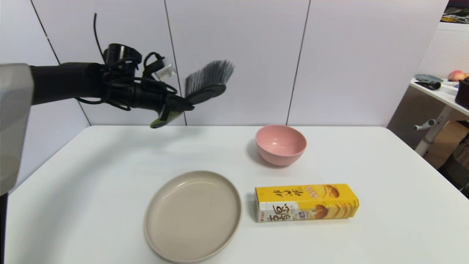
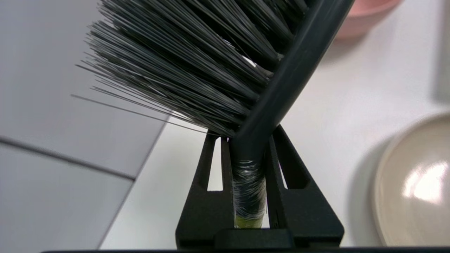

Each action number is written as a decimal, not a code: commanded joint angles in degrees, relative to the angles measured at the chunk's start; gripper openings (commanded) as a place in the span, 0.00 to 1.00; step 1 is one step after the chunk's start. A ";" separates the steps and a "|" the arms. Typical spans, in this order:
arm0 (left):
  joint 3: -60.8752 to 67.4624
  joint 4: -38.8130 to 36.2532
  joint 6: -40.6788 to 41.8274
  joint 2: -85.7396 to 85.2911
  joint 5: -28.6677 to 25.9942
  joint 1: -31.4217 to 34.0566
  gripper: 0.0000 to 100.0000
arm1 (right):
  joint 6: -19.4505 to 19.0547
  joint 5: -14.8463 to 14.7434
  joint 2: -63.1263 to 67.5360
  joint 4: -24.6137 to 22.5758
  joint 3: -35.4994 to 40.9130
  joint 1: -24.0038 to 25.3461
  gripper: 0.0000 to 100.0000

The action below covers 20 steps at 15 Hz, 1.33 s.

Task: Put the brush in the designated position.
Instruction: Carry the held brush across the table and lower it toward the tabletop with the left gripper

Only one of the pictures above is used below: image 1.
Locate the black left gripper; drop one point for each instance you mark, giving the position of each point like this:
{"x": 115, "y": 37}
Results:
{"x": 141, "y": 96}

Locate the green grey bristle brush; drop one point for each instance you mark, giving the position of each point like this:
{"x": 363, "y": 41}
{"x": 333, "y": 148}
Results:
{"x": 207, "y": 90}

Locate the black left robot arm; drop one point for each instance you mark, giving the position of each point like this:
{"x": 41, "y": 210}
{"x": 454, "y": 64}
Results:
{"x": 69, "y": 82}

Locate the beige round plate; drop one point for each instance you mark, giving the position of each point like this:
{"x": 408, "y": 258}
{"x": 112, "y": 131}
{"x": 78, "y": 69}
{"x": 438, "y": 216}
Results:
{"x": 192, "y": 216}

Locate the pink bowl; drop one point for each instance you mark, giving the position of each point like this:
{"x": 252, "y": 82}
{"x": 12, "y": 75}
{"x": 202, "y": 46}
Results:
{"x": 280, "y": 145}

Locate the grey robot torso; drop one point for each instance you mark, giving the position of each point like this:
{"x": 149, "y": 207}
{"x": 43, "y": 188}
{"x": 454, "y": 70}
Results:
{"x": 14, "y": 124}

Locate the yellow potato chips box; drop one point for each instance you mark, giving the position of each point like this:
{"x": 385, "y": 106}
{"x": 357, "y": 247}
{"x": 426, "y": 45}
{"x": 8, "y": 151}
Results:
{"x": 306, "y": 203}

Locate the black handheld tool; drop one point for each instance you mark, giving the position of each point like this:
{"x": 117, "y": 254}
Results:
{"x": 429, "y": 85}

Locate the grey flat dish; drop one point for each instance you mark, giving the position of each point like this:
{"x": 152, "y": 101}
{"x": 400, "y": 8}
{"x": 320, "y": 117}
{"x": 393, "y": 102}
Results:
{"x": 428, "y": 78}

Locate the white side table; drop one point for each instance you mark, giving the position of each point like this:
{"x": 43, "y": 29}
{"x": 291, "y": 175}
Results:
{"x": 439, "y": 97}

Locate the brown cardboard box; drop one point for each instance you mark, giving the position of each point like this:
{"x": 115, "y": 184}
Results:
{"x": 447, "y": 141}

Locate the peach fruit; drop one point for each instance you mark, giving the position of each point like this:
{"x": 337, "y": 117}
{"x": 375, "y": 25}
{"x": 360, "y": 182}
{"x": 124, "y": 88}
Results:
{"x": 457, "y": 75}

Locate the dark crate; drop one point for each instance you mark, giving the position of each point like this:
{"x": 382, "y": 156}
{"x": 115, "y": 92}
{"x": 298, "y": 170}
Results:
{"x": 464, "y": 93}

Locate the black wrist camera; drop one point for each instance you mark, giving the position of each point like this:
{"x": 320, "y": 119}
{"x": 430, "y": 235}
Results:
{"x": 122, "y": 55}

